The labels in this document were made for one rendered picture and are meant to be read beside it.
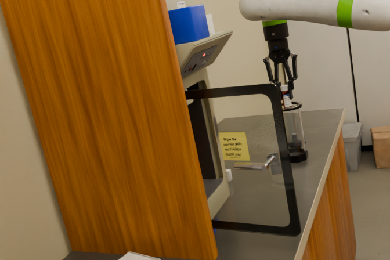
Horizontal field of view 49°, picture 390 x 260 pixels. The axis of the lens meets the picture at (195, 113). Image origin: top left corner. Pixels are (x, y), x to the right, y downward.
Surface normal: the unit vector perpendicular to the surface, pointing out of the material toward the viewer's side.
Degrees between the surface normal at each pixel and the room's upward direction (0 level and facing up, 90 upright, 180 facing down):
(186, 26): 90
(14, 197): 90
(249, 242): 0
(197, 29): 90
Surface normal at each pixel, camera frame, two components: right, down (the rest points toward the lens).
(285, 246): -0.19, -0.96
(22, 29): -0.40, 0.29
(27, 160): 0.90, -0.08
